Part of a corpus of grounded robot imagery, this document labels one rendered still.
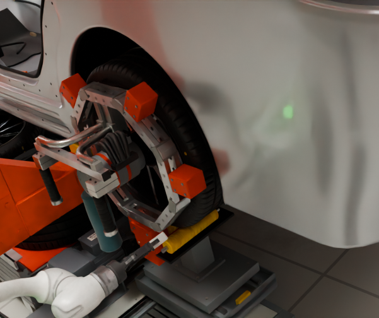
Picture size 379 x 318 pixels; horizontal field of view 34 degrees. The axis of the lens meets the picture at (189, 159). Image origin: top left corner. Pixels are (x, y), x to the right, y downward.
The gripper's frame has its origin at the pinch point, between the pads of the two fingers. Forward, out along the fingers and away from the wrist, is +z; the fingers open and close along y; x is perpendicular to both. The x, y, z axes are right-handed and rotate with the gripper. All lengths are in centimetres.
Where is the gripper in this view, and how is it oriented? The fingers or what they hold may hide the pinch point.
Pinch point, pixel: (157, 241)
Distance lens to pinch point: 214.4
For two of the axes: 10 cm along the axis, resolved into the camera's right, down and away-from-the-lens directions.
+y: 3.1, -4.3, -8.5
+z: 7.1, -4.8, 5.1
